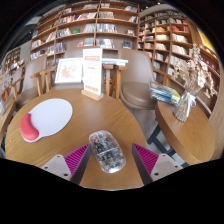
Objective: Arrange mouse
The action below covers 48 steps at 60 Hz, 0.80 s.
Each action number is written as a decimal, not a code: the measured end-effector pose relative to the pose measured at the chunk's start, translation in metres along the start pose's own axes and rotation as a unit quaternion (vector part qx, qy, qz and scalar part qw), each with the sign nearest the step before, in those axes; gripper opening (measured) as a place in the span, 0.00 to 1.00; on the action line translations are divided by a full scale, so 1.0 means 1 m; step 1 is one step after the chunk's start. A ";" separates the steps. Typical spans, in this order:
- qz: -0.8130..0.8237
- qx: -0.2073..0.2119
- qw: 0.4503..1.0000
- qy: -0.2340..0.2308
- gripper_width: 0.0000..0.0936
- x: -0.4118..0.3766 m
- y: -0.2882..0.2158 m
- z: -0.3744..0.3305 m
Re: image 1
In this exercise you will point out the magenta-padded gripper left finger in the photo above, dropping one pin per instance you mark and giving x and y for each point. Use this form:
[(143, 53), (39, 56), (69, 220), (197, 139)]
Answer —
[(75, 159)]

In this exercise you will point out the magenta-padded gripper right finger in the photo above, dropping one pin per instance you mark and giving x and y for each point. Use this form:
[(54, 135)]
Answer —
[(148, 159)]

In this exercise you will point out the transparent computer mouse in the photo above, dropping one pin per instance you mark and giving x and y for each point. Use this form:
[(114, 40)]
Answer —
[(106, 151)]

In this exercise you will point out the white mouse pad red wrist rest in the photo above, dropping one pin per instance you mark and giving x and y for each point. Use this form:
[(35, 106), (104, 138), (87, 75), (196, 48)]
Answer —
[(50, 116)]

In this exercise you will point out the round wooden side table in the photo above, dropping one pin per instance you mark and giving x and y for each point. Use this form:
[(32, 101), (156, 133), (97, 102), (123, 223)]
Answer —
[(186, 133), (6, 116)]

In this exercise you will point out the glass vase with dried flowers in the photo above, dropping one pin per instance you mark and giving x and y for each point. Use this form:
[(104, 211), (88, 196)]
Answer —
[(2, 100), (183, 106)]

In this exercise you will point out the stack of colourful books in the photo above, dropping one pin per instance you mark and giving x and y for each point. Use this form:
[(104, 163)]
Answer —
[(165, 93)]

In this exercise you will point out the brown armchair with wooden arms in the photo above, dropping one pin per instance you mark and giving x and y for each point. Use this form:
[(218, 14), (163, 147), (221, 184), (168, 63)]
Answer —
[(71, 53), (136, 90), (33, 71)]

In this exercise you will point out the white framed picture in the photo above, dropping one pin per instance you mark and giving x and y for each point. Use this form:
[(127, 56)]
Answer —
[(68, 70)]

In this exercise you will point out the white sign on wooden base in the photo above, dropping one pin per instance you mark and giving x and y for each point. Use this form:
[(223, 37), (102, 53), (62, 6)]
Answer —
[(92, 70)]

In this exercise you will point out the distant wooden bookshelf unit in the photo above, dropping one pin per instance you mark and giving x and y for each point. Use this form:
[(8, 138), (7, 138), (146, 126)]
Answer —
[(13, 60)]

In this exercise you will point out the tall wooden bookshelf unit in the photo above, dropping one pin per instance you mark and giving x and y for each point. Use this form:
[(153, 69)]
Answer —
[(173, 40)]

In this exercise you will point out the wide wooden bookshelf unit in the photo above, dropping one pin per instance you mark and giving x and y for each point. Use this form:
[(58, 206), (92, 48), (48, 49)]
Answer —
[(96, 28)]

